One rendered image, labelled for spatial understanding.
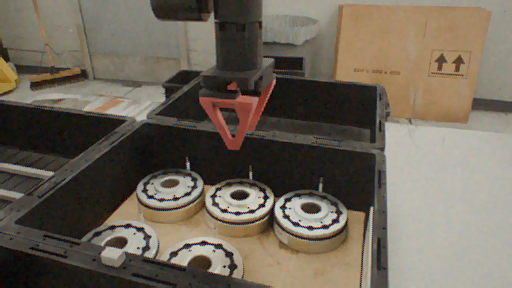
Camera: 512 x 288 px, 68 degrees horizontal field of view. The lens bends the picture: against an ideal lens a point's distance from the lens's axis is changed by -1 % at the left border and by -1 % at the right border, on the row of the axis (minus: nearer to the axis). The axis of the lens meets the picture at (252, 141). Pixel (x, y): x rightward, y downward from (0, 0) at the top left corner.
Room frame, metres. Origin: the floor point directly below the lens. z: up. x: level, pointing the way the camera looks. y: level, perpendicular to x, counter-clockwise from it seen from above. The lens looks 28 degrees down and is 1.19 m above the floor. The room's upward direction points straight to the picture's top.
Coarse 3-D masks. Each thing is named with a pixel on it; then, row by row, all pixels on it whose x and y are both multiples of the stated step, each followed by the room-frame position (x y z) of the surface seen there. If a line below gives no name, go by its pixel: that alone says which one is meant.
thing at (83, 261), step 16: (0, 240) 0.29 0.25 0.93; (16, 240) 0.29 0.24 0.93; (32, 256) 0.27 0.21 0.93; (48, 256) 0.27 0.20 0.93; (64, 256) 0.27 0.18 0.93; (80, 256) 0.27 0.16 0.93; (96, 272) 0.25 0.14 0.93; (112, 272) 0.25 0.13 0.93; (128, 272) 0.25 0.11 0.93; (144, 272) 0.25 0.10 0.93
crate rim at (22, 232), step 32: (128, 128) 0.55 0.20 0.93; (192, 128) 0.55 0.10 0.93; (96, 160) 0.45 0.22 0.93; (384, 160) 0.45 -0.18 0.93; (384, 192) 0.37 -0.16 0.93; (0, 224) 0.31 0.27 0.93; (384, 224) 0.32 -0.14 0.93; (96, 256) 0.27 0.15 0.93; (128, 256) 0.27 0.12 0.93; (384, 256) 0.27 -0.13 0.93
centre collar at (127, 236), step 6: (108, 234) 0.37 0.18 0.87; (114, 234) 0.37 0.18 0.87; (120, 234) 0.37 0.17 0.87; (126, 234) 0.37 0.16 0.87; (132, 234) 0.37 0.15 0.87; (102, 240) 0.36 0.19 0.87; (108, 240) 0.36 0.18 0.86; (126, 240) 0.36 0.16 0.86; (132, 240) 0.36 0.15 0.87; (126, 246) 0.35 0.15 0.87; (132, 246) 0.35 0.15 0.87
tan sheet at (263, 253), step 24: (120, 216) 0.45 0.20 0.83; (192, 216) 0.45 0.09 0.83; (360, 216) 0.45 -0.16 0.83; (168, 240) 0.40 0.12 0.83; (240, 240) 0.40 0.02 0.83; (264, 240) 0.40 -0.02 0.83; (360, 240) 0.40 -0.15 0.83; (264, 264) 0.36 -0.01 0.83; (288, 264) 0.36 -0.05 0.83; (312, 264) 0.36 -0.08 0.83; (336, 264) 0.36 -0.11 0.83; (360, 264) 0.36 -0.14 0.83
